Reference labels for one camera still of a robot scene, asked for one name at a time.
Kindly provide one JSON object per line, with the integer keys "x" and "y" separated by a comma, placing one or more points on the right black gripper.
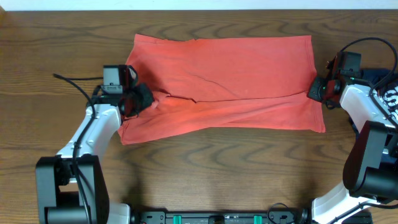
{"x": 313, "y": 90}

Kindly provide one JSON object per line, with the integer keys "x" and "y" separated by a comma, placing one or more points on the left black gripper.
{"x": 147, "y": 94}

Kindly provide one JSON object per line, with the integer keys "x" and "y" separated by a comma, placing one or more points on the red t-shirt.
{"x": 258, "y": 82}

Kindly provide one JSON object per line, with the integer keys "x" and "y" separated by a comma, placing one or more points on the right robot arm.
{"x": 369, "y": 179}

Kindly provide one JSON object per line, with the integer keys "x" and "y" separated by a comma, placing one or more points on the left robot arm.
{"x": 70, "y": 185}

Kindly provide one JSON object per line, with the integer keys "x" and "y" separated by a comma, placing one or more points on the navy blue t-shirt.
{"x": 387, "y": 94}

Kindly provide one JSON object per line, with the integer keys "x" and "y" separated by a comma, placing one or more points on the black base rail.
{"x": 277, "y": 213}

